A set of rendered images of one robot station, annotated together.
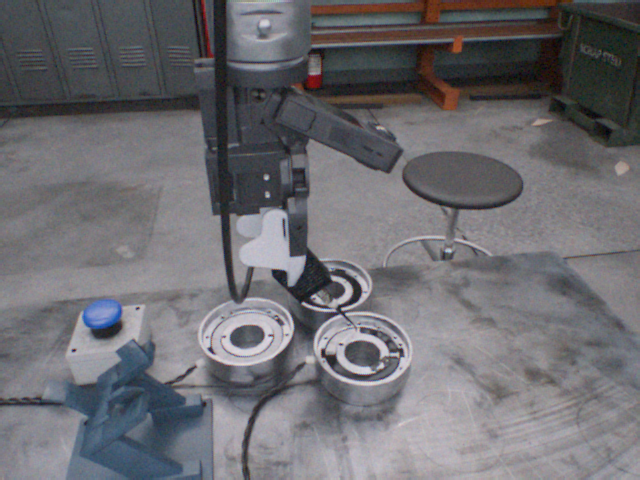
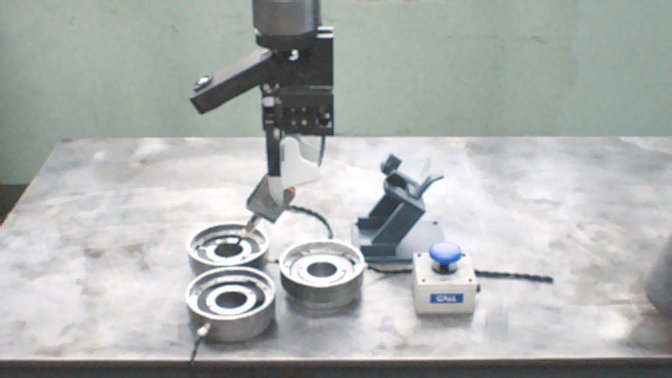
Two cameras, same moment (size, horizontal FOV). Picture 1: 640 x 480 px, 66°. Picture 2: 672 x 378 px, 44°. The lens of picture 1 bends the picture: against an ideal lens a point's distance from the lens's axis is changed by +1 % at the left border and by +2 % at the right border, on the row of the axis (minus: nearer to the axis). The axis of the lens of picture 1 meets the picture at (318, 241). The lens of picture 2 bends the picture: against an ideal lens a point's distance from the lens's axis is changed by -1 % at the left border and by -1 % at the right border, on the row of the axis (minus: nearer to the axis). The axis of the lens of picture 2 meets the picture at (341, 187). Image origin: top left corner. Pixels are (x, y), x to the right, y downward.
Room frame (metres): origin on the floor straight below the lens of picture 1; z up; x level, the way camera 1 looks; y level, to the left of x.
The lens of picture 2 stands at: (1.26, 0.24, 1.41)
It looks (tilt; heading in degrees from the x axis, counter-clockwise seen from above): 28 degrees down; 189
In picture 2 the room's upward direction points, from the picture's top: straight up
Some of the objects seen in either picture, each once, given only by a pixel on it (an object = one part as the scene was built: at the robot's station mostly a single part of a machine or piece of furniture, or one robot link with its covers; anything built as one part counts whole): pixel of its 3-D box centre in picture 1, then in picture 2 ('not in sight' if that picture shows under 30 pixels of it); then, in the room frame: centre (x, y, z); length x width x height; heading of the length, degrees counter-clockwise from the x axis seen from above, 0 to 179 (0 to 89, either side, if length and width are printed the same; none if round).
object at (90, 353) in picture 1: (106, 342); (447, 281); (0.39, 0.24, 0.82); 0.08 x 0.07 x 0.05; 99
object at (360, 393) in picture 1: (362, 358); (228, 255); (0.37, -0.05, 0.82); 0.10 x 0.10 x 0.04
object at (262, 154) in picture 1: (257, 134); (295, 81); (0.38, 0.05, 1.07); 0.09 x 0.08 x 0.12; 101
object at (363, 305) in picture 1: (329, 295); (231, 305); (0.48, -0.01, 0.82); 0.10 x 0.10 x 0.04
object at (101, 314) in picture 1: (106, 325); (444, 264); (0.39, 0.23, 0.85); 0.04 x 0.04 x 0.05
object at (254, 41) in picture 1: (260, 29); (286, 10); (0.38, 0.04, 1.15); 0.08 x 0.08 x 0.05
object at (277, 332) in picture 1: (248, 342); (322, 275); (0.40, 0.08, 0.82); 0.08 x 0.08 x 0.02
